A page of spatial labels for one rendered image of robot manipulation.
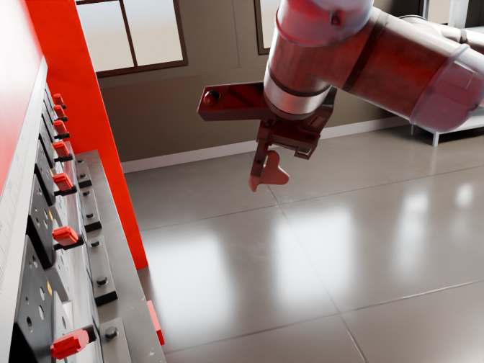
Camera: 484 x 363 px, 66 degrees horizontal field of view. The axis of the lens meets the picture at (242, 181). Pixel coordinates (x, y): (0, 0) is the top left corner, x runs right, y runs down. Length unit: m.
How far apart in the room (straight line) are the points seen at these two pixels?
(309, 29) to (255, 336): 1.84
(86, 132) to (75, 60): 0.38
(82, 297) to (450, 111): 0.85
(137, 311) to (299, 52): 0.82
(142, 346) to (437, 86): 0.80
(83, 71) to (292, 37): 1.86
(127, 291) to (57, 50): 1.38
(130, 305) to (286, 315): 1.23
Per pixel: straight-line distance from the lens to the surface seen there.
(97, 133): 2.22
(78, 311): 0.95
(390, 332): 2.11
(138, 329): 0.99
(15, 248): 0.44
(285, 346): 2.01
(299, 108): 0.43
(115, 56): 3.83
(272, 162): 0.55
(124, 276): 1.15
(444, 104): 0.36
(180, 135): 3.98
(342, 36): 0.34
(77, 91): 2.17
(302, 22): 0.33
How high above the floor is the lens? 1.56
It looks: 27 degrees down
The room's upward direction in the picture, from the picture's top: 7 degrees counter-clockwise
